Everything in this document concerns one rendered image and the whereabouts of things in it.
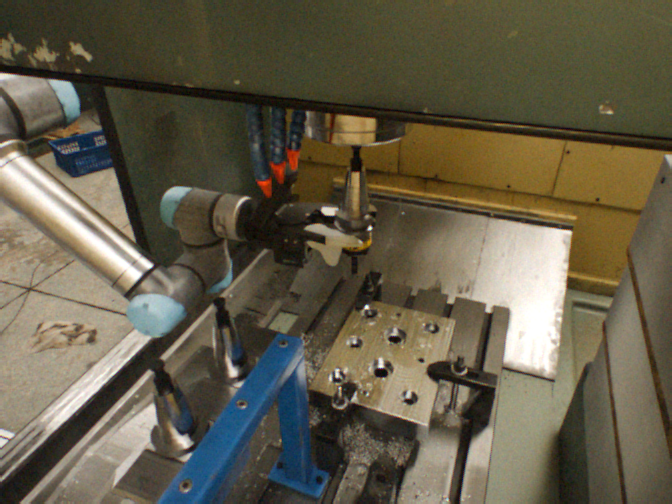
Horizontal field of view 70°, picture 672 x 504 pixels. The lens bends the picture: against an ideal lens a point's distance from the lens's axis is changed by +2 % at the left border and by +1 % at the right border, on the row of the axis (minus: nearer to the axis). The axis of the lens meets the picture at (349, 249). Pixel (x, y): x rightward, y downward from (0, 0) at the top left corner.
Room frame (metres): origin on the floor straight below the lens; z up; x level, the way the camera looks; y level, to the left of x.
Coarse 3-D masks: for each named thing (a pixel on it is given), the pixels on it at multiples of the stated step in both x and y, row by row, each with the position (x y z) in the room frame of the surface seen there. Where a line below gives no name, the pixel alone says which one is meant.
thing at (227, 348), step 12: (216, 324) 0.44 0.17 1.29; (216, 336) 0.43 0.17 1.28; (228, 336) 0.43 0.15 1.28; (240, 336) 0.45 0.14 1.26; (216, 348) 0.43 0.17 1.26; (228, 348) 0.43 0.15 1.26; (240, 348) 0.44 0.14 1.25; (216, 360) 0.43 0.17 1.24; (228, 360) 0.43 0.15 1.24; (240, 360) 0.43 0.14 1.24
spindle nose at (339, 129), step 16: (320, 112) 0.55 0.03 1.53; (320, 128) 0.55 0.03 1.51; (336, 128) 0.55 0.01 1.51; (352, 128) 0.54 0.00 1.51; (368, 128) 0.54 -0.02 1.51; (384, 128) 0.55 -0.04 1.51; (400, 128) 0.57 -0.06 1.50; (336, 144) 0.55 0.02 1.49; (352, 144) 0.54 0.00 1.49; (368, 144) 0.55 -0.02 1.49
